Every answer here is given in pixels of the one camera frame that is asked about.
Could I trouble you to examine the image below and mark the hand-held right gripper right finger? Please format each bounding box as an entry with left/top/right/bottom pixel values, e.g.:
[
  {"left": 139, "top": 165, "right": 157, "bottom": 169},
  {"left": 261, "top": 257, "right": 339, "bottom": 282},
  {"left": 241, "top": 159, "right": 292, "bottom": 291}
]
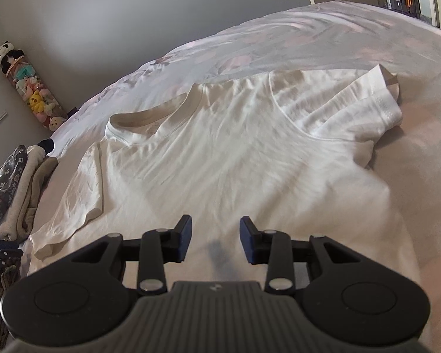
[{"left": 240, "top": 216, "right": 361, "bottom": 297}]

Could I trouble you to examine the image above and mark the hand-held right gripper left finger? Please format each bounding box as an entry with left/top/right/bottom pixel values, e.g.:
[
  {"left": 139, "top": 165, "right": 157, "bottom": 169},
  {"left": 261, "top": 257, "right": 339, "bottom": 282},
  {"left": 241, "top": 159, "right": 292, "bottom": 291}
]
[{"left": 71, "top": 214, "right": 193, "bottom": 295}]

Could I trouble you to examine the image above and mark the white t-shirt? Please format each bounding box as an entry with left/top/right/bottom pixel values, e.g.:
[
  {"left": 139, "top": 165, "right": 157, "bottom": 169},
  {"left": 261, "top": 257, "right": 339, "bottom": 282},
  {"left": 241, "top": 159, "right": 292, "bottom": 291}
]
[{"left": 29, "top": 64, "right": 423, "bottom": 295}]

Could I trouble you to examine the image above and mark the olive striped garment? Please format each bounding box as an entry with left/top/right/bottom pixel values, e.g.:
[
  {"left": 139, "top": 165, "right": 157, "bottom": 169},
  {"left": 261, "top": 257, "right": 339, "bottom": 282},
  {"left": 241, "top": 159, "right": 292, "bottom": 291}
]
[{"left": 0, "top": 265, "right": 26, "bottom": 342}]

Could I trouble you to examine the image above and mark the light grey folded sweatshirt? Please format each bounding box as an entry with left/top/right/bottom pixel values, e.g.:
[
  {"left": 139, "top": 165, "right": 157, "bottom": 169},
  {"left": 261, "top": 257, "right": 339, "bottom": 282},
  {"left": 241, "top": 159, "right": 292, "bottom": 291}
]
[{"left": 0, "top": 147, "right": 46, "bottom": 241}]

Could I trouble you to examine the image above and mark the dark floral folded garment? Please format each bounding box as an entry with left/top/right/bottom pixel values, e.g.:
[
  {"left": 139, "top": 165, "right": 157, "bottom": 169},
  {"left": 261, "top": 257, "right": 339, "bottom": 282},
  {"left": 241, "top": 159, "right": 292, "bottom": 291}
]
[{"left": 0, "top": 146, "right": 26, "bottom": 238}]

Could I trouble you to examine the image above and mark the beige folded garment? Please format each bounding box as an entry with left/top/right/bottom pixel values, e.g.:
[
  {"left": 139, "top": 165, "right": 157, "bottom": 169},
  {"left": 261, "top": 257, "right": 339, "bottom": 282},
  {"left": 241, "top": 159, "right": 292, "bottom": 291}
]
[{"left": 16, "top": 156, "right": 59, "bottom": 236}]

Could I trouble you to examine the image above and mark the black and white sock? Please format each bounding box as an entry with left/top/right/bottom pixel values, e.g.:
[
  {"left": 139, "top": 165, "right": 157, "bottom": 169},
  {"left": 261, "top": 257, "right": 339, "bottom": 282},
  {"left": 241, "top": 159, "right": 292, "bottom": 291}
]
[{"left": 26, "top": 138, "right": 56, "bottom": 157}]

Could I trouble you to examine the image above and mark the clear tube of plush toys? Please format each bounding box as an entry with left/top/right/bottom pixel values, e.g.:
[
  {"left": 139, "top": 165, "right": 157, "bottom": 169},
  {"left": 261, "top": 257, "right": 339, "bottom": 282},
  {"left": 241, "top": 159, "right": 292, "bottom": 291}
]
[{"left": 0, "top": 40, "right": 69, "bottom": 131}]

